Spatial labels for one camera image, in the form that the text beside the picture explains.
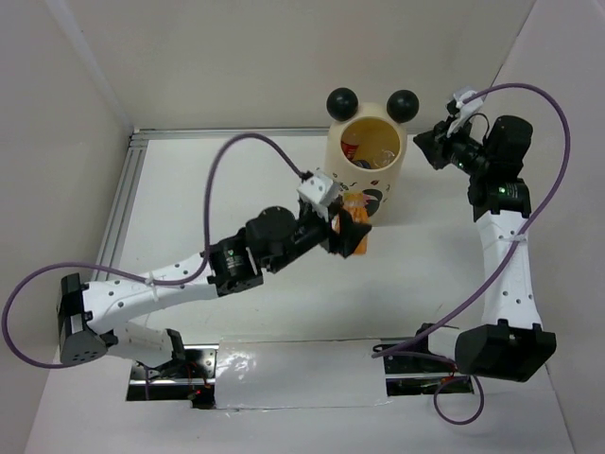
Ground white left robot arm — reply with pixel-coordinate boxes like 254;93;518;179
58;202;372;377

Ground red label plastic bottle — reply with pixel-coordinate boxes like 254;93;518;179
340;136;360;161

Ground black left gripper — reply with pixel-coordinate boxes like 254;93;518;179
267;199;372;272

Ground cream bin with black ears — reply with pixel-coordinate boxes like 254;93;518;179
323;87;420;220

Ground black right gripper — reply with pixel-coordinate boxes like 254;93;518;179
412;113;492;177

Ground clear unlabelled plastic bottle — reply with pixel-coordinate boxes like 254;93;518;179
368;148;398;169

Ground white taped cover sheet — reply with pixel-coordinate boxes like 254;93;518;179
215;340;389;410

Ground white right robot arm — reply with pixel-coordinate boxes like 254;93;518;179
412;115;557;382

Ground blue label clear bottle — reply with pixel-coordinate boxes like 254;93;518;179
354;160;372;169

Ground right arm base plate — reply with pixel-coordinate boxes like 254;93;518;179
380;344;460;397

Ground orange juice bottle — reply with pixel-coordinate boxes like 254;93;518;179
332;192;371;255

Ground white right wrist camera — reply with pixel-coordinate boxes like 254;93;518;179
446;86;483;137

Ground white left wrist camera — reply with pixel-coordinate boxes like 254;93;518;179
297;169;340;221

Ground aluminium frame rail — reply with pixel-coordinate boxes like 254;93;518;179
73;125;469;342

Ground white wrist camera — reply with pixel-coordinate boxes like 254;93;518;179
297;169;340;221
446;86;483;137

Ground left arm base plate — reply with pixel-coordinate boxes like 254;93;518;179
126;343;219;410

